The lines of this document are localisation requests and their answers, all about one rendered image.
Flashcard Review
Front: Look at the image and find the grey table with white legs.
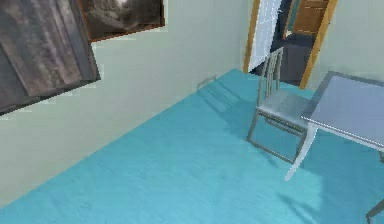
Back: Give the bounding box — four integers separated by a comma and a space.
283, 70, 384, 182

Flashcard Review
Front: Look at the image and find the grey metal chair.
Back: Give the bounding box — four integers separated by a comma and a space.
246, 46, 313, 165
365, 198, 384, 224

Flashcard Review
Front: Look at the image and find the brown framed dark picture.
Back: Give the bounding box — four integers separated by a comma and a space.
77, 0, 166, 43

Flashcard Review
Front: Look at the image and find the brown wooden door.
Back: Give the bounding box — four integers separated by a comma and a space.
283, 0, 330, 40

